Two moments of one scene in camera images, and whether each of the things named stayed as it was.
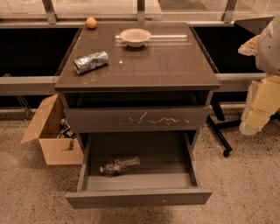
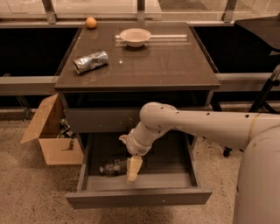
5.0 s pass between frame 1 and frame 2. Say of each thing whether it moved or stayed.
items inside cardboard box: stayed
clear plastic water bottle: stayed
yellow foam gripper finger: moved
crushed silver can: stayed
